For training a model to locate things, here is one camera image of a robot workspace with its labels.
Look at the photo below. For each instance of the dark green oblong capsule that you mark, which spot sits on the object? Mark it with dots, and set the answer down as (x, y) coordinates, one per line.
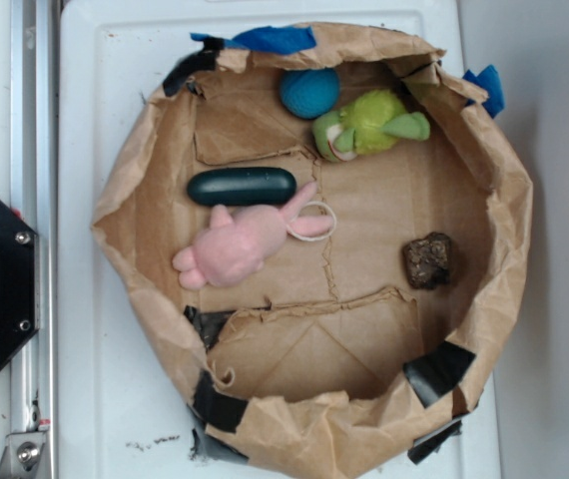
(242, 187)

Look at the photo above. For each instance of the brown paper bag bin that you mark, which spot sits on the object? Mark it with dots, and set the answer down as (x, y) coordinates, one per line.
(325, 363)

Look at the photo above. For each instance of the blue tape piece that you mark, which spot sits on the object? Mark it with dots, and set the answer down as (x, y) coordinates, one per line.
(489, 80)
(268, 39)

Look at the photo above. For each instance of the blue tape piece top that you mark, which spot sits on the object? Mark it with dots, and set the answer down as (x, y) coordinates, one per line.
(268, 39)

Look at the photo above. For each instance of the metal corner bracket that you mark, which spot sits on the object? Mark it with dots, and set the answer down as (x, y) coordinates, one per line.
(25, 456)

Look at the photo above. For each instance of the blue knitted ball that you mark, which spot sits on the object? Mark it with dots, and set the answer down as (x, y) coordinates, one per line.
(309, 94)

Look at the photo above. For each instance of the white plastic tray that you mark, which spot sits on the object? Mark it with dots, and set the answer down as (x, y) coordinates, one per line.
(119, 415)

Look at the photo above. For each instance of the green plush animal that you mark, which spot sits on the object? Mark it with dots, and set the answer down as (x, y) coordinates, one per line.
(371, 124)

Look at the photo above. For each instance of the blue tape piece right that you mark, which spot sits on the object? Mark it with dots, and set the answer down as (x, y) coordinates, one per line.
(489, 80)

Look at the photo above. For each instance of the aluminium extrusion rail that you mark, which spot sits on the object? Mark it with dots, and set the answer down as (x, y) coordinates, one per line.
(34, 115)

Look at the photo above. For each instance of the brown rock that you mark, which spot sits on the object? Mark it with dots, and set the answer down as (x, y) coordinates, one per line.
(428, 261)

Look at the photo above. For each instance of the pink plush bunny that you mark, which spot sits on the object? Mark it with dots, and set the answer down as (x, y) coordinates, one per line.
(236, 244)

